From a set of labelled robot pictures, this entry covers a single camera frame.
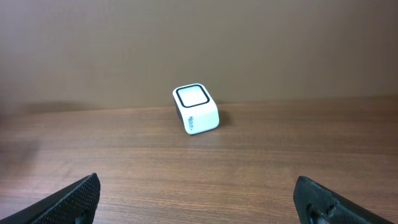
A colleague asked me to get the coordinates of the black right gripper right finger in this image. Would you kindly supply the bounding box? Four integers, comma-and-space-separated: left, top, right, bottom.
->
293, 176, 392, 224

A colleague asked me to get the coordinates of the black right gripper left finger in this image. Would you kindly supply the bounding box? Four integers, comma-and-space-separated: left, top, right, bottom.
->
1, 173, 101, 224

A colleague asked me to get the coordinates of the white barcode scanner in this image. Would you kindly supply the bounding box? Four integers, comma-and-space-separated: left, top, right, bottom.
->
172, 83, 220, 135

